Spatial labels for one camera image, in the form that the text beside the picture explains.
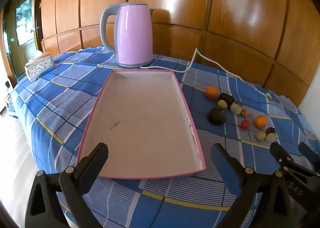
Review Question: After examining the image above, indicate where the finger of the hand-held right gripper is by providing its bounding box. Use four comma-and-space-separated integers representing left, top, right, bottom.
270, 141, 320, 181
299, 142, 320, 169

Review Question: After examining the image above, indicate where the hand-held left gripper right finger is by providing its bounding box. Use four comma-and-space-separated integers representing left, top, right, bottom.
211, 142, 292, 228

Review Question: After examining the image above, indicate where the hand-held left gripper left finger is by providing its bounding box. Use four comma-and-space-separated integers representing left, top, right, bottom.
25, 142, 109, 228

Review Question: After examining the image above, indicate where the cut dark root piece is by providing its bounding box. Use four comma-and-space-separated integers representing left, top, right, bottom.
265, 127, 277, 143

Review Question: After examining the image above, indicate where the orange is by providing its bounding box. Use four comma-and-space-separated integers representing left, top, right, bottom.
254, 115, 268, 129
205, 86, 219, 99

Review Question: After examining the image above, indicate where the pink-rimmed white tray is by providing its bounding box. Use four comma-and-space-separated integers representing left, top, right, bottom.
76, 68, 207, 180

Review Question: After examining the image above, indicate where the cut dark root with tail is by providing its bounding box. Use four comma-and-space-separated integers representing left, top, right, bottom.
230, 101, 244, 115

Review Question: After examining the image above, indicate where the blue checked tablecloth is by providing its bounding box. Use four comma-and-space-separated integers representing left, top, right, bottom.
9, 46, 320, 228

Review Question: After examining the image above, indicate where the silver patterned tissue box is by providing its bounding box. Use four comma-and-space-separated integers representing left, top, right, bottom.
24, 50, 55, 83

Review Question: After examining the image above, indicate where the pink electric kettle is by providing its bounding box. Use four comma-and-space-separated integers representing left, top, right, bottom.
99, 3, 154, 68

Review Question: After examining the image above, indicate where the wooden glazed door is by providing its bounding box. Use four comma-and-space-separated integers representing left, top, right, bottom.
2, 0, 42, 86

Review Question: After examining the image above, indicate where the wooden wardrobe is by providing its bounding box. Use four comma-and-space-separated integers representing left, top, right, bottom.
40, 0, 320, 108

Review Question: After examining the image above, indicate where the white power cord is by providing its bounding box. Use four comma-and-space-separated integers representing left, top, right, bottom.
139, 48, 274, 100

